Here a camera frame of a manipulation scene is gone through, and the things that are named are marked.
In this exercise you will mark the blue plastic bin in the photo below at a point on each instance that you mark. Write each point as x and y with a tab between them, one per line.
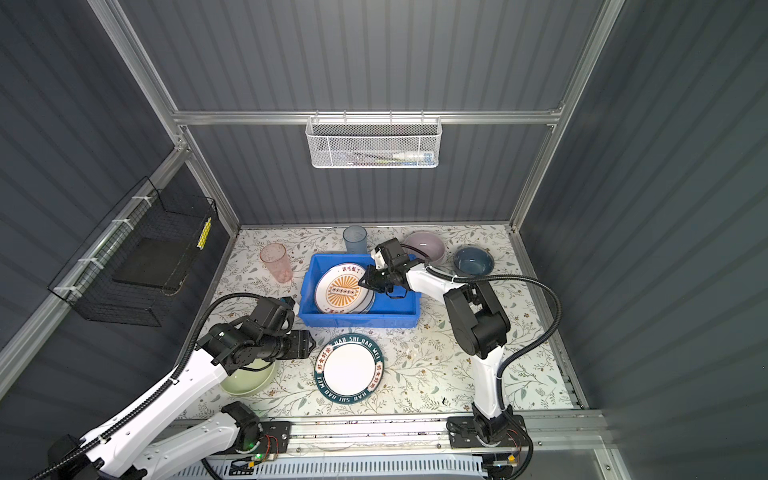
400	310

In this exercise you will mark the white tube in basket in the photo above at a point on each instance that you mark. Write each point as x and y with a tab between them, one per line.
414	157

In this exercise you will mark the black pad in basket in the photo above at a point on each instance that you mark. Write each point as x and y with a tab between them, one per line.
152	263

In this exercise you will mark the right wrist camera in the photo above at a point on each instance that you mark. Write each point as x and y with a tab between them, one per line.
390	255

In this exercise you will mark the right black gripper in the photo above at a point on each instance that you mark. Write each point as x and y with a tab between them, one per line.
371	280

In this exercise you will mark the dark blue ceramic bowl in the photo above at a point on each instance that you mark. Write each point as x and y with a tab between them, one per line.
472	261

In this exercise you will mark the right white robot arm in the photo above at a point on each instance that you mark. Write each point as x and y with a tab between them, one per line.
479	325

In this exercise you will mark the white plate orange sun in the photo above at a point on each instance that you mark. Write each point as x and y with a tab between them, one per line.
338	292

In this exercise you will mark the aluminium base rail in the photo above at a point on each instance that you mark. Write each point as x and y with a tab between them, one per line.
553	444

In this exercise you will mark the pink ceramic bowl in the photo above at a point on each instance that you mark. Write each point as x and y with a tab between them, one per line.
426	246

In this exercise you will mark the white wire mesh basket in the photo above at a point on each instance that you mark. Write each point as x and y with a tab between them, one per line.
368	141

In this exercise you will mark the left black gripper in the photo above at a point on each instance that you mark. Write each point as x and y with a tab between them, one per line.
302	343

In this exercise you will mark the black wire basket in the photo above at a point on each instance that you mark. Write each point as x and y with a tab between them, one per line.
163	214

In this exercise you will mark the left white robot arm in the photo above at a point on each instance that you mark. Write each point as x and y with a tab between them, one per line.
127	447

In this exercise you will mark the light green bowl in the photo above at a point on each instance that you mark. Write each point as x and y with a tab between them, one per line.
250	379

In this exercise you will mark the blue plastic cup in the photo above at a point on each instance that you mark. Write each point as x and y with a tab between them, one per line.
355	239

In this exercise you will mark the yellow tag on basket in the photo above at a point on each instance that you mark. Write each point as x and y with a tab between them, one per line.
204	233

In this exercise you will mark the green rimmed white plate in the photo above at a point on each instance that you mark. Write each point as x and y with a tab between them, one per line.
349	369

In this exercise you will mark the pink plastic cup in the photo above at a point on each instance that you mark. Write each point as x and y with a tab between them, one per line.
276	259

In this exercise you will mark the white plate clover outline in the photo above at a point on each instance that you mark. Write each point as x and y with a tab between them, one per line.
366	304

